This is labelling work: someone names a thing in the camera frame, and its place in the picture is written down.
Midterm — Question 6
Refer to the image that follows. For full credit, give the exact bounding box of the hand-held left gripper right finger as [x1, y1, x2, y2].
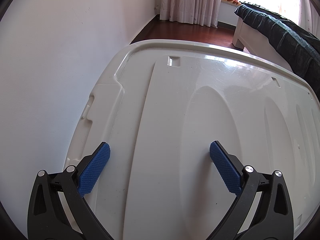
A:
[206, 141, 293, 240]

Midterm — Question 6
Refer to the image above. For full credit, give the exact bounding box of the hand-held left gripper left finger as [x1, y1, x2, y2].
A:
[27, 142, 118, 240]

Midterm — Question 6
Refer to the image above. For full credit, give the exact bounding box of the white plastic storage lid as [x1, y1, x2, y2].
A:
[60, 39, 320, 240]

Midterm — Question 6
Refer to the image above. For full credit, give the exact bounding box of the bed with dark blanket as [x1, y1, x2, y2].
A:
[234, 2, 320, 95]

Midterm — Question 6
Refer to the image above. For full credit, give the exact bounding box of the pink patterned curtain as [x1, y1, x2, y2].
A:
[159, 0, 223, 28]

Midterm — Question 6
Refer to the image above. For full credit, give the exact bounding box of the white bed frame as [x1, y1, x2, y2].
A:
[232, 15, 294, 72]

